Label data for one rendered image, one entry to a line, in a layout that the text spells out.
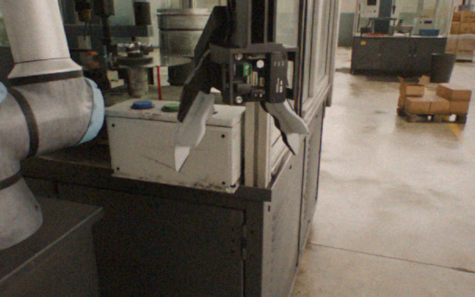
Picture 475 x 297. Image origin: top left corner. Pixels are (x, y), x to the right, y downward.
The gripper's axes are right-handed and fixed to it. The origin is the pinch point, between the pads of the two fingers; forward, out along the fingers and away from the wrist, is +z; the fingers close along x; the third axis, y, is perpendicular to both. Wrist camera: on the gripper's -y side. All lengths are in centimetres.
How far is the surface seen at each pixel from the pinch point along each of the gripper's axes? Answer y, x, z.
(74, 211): -26.7, -20.7, 16.3
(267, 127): -23.5, 15.3, 3.6
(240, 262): -28.0, 11.7, 36.3
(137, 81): -76, -2, 2
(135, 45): -78, -2, -8
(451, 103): -244, 334, 69
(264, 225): -25.6, 16.2, 26.4
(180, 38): -138, 25, -7
